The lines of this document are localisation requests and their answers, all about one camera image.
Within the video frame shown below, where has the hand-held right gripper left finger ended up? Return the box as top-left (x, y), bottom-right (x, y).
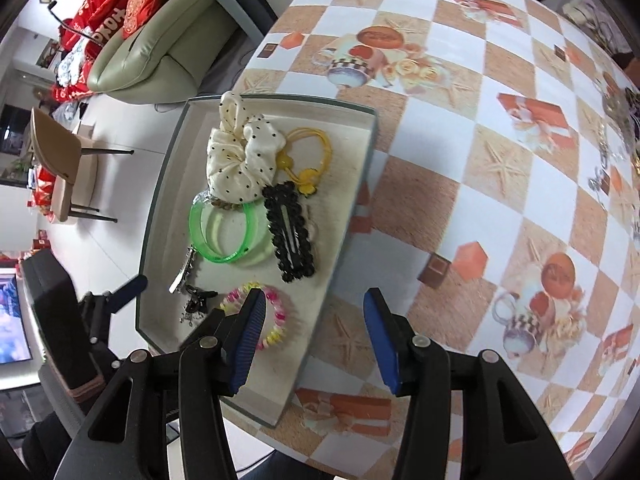
top-left (52, 287), bottom-right (268, 480)

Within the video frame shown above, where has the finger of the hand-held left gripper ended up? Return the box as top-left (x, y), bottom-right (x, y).
top-left (107, 276), bottom-right (149, 311)

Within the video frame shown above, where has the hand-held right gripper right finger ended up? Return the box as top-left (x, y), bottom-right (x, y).
top-left (363, 287), bottom-right (576, 480)

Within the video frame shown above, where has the pink and yellow bead bracelet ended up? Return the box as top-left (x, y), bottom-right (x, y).
top-left (220, 282), bottom-right (292, 353)

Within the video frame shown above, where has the small black hair clip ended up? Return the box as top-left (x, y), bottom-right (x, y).
top-left (181, 284), bottom-right (218, 313)

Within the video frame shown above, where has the green translucent bangle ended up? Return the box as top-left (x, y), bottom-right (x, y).
top-left (188, 192), bottom-right (273, 266)

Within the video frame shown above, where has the black flower snap hair clip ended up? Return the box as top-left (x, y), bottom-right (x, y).
top-left (262, 182), bottom-right (317, 283)

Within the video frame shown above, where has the cream polka dot scrunchie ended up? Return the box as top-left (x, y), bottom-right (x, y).
top-left (206, 91), bottom-right (287, 204)

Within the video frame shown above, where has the beige lined glass tray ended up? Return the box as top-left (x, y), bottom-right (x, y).
top-left (136, 96), bottom-right (379, 429)

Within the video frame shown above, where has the television screen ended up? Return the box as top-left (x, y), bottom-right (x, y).
top-left (0, 270), bottom-right (33, 366)

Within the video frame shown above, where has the printed checkered tablecloth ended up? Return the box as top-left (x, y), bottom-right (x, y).
top-left (220, 0), bottom-right (640, 466)

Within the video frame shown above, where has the beige chair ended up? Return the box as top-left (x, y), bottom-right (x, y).
top-left (30, 107), bottom-right (136, 223)

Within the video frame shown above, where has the pale green leather sofa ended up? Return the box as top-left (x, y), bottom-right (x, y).
top-left (89, 0), bottom-right (266, 106)

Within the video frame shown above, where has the cream cloth bag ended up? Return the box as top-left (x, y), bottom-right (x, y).
top-left (562, 0), bottom-right (623, 36)

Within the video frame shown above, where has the brown bead bracelet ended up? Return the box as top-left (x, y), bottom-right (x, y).
top-left (197, 192), bottom-right (251, 208)

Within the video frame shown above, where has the yellow hair tie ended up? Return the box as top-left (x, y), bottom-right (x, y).
top-left (276, 127), bottom-right (333, 196)

